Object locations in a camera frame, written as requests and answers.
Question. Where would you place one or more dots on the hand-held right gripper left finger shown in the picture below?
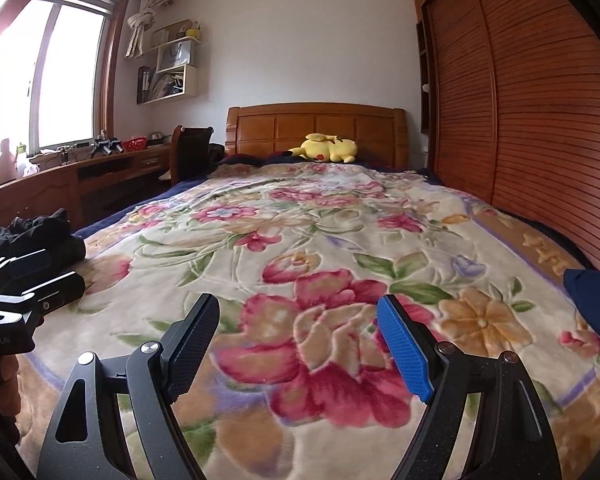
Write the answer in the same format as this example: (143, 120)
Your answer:
(190, 350)

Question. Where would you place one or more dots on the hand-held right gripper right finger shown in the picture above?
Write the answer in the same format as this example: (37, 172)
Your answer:
(405, 350)

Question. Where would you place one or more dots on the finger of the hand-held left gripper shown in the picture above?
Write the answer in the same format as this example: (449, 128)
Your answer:
(60, 287)
(30, 262)

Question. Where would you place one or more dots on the black trench coat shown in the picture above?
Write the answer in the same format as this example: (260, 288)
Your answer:
(35, 232)

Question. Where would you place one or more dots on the wooden desk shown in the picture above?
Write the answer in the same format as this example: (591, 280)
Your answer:
(55, 185)

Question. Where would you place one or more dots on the green cap bottle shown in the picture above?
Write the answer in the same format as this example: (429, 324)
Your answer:
(21, 162)

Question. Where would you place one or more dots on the pale pink bottle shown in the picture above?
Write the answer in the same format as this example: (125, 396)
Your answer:
(5, 162)

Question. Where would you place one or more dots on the floral blanket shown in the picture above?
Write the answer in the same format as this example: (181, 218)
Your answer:
(330, 240)

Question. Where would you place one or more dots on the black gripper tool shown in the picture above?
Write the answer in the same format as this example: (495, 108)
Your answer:
(106, 147)

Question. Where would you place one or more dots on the red basket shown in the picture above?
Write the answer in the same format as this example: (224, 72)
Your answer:
(135, 145)

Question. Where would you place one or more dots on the metal bowl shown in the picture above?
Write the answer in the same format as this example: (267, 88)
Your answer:
(155, 136)

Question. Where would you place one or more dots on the wooden chair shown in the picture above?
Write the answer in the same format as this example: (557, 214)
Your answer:
(192, 152)

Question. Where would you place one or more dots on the window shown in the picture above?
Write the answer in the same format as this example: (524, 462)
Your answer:
(65, 75)

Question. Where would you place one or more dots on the navy blue cushion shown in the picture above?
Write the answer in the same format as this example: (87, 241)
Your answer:
(595, 305)

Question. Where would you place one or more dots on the black binders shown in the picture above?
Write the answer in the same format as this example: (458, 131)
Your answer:
(144, 85)

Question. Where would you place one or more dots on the yellow plush toy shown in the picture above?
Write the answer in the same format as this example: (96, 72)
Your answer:
(325, 149)

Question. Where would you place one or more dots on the stack of magazines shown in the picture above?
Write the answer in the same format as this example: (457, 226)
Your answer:
(167, 85)

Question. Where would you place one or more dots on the wooden bed headboard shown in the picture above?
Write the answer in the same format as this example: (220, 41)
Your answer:
(290, 130)

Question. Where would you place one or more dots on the white paper bag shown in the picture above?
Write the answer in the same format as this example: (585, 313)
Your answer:
(175, 55)

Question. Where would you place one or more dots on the tied beige curtain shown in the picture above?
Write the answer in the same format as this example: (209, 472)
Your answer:
(142, 20)

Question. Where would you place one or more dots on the beige box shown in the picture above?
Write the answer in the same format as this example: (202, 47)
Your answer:
(170, 32)

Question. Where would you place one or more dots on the wooden slatted wardrobe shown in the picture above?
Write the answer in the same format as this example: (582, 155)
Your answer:
(530, 110)

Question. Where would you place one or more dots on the small yellow figure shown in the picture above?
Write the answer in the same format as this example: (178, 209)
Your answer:
(194, 30)

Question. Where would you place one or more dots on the white wall shelf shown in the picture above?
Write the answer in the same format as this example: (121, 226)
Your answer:
(190, 82)

